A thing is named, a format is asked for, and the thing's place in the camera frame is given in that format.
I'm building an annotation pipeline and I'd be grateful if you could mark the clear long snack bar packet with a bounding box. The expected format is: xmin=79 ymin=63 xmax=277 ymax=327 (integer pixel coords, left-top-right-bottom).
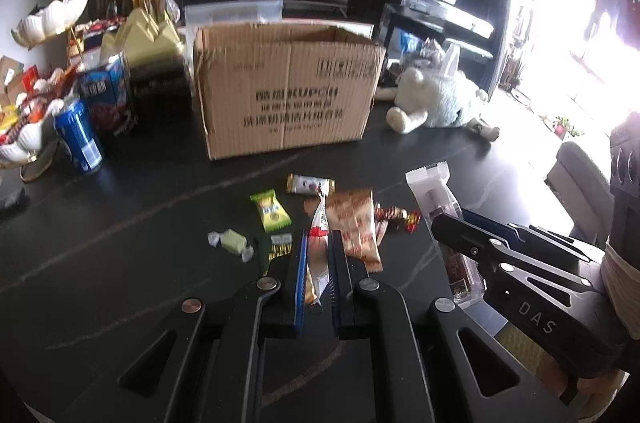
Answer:
xmin=405 ymin=161 xmax=485 ymax=309

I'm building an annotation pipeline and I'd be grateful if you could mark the gold white snack packet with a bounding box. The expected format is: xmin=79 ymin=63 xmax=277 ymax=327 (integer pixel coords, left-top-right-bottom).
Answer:
xmin=285 ymin=174 xmax=335 ymax=197

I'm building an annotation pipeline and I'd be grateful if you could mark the white plush sheep toy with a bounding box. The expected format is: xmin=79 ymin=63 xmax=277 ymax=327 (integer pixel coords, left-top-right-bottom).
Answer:
xmin=374 ymin=44 xmax=500 ymax=143

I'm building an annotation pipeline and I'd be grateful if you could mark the yellow mountain shaped ornament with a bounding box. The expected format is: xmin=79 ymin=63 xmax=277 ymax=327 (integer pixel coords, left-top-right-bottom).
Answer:
xmin=100 ymin=8 xmax=184 ymax=68

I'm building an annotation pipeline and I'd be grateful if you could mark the white shell snack bowl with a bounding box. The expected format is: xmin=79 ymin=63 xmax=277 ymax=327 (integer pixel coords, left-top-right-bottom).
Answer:
xmin=0 ymin=66 xmax=76 ymax=183
xmin=11 ymin=0 xmax=89 ymax=50

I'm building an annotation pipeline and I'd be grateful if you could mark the orange patterned snack packet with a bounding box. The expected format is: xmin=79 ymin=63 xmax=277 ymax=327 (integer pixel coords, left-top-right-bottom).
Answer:
xmin=304 ymin=189 xmax=383 ymax=273

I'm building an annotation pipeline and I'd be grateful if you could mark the blue soda can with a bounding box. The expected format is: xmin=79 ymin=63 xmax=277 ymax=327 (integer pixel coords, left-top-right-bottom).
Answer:
xmin=53 ymin=95 xmax=103 ymax=174

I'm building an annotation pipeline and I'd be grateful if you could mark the white red snack stick packet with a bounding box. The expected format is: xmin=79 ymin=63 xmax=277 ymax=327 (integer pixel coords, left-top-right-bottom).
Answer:
xmin=307 ymin=192 xmax=330 ymax=303

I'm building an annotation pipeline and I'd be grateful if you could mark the red gold wrapped candy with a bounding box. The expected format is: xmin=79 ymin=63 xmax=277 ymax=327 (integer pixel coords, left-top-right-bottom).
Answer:
xmin=374 ymin=203 xmax=422 ymax=244

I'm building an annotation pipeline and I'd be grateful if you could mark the white shell snack bowl lower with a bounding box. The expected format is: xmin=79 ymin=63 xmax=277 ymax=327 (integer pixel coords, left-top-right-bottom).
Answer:
xmin=0 ymin=66 xmax=76 ymax=183

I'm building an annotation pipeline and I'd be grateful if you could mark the blue snack canister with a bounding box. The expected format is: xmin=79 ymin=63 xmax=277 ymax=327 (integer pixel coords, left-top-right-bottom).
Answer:
xmin=78 ymin=53 xmax=136 ymax=137

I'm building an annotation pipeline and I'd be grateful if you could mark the black tissue box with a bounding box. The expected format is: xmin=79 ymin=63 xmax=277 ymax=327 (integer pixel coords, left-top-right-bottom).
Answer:
xmin=129 ymin=56 xmax=192 ymax=136

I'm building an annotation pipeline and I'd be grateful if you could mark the brown cardboard box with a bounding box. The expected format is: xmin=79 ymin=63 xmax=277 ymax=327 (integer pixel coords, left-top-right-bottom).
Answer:
xmin=193 ymin=24 xmax=385 ymax=160

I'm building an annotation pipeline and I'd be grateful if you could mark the dark green snack packet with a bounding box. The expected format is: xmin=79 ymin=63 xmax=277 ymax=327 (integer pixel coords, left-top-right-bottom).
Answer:
xmin=257 ymin=232 xmax=294 ymax=276

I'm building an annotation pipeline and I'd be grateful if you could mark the pale green wrapped candy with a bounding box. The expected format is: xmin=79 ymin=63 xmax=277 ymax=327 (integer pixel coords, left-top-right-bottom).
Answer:
xmin=207 ymin=229 xmax=254 ymax=263

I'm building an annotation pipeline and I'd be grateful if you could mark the green yellow candy packet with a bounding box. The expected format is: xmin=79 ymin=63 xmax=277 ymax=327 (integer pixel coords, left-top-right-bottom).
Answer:
xmin=250 ymin=189 xmax=292 ymax=232

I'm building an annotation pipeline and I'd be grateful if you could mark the clear plastic zip bag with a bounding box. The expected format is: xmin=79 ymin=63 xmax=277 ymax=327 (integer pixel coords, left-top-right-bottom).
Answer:
xmin=183 ymin=0 xmax=284 ymax=50

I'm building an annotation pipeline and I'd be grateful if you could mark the grey chair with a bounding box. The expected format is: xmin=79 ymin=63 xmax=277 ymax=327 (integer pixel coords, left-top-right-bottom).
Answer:
xmin=544 ymin=142 xmax=614 ymax=249

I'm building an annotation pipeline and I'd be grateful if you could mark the white shell snack bowl upper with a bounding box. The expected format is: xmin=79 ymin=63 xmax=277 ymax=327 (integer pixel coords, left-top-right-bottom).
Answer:
xmin=11 ymin=0 xmax=89 ymax=50

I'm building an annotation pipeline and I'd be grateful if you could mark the black upright piano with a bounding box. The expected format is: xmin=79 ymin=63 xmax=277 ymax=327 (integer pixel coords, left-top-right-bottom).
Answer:
xmin=348 ymin=0 xmax=498 ymax=88

